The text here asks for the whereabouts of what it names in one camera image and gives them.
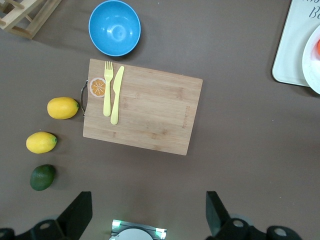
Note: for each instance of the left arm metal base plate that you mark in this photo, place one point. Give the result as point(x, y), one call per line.
point(140, 225)

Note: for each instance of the wooden mug rack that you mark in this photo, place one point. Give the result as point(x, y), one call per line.
point(22, 17)

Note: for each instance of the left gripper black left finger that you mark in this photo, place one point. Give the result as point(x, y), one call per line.
point(75, 217)

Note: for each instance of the yellow plastic fork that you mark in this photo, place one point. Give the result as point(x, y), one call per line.
point(108, 87)

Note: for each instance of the cream tray with bear print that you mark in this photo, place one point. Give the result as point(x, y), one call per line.
point(290, 50)

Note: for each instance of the white round plate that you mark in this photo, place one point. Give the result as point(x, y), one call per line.
point(312, 67)

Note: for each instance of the yellow plastic knife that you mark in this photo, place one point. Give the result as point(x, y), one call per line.
point(116, 100)

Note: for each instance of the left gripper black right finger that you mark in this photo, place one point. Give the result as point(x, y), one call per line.
point(218, 220)

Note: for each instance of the orange slice decoration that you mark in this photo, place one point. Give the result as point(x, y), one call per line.
point(97, 87)

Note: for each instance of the blue bowl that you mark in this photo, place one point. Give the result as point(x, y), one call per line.
point(115, 27)

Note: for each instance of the orange mandarin fruit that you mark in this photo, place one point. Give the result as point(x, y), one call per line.
point(318, 47)

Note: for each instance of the yellow lemon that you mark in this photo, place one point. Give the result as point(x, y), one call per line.
point(62, 108)
point(41, 142)

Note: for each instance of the bamboo cutting board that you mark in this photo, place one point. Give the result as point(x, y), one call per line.
point(150, 112)

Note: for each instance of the dark green avocado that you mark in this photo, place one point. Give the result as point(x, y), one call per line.
point(42, 177)

